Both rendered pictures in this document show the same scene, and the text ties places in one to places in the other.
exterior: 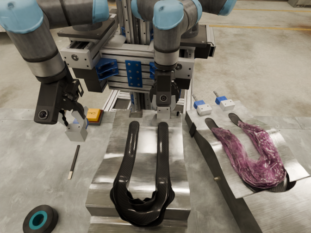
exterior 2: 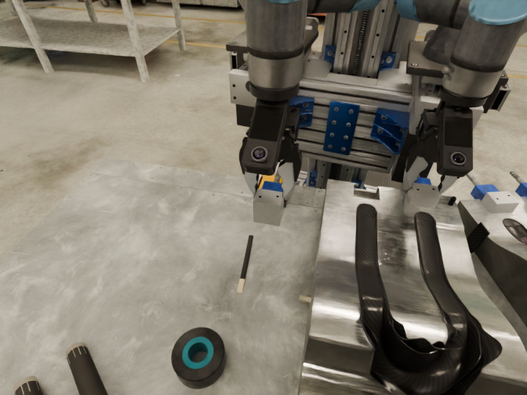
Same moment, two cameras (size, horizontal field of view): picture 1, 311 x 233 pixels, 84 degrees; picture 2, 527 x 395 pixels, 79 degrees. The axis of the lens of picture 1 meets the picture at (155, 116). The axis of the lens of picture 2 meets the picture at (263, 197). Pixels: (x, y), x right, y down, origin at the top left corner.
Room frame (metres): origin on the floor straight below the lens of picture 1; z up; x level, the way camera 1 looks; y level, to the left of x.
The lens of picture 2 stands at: (-0.07, 0.20, 1.34)
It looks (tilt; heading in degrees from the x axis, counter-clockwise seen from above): 43 degrees down; 11
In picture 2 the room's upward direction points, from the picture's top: straight up
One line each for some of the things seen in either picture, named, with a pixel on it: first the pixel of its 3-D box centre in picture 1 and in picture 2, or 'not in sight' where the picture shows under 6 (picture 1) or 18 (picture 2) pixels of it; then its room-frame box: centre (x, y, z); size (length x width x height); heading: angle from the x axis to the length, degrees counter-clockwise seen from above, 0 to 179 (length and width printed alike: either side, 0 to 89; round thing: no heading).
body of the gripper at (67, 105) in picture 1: (60, 87); (274, 117); (0.38, 0.26, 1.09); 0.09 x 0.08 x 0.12; 178
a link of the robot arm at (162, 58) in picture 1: (164, 54); (467, 77); (0.48, -0.03, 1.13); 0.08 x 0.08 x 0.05
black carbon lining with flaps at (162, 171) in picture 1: (146, 159); (409, 272); (0.25, 0.03, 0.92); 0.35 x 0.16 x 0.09; 178
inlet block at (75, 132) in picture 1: (81, 121); (274, 190); (0.39, 0.26, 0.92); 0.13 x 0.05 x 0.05; 178
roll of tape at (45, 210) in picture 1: (41, 221); (199, 356); (0.11, 0.33, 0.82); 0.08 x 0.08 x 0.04
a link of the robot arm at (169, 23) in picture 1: (168, 26); (494, 23); (0.49, -0.03, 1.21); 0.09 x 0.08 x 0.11; 146
